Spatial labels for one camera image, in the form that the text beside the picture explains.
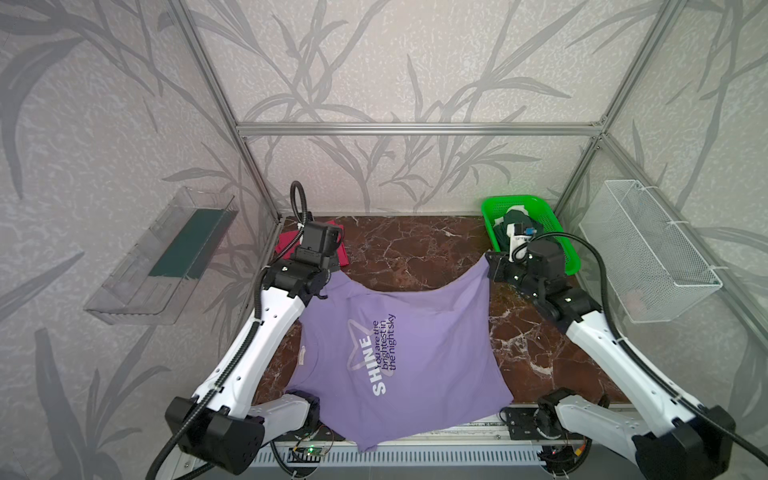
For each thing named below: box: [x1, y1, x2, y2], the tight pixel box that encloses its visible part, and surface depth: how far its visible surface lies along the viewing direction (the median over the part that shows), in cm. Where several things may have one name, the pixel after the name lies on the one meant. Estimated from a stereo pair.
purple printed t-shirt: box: [287, 259, 514, 452], surface depth 76 cm
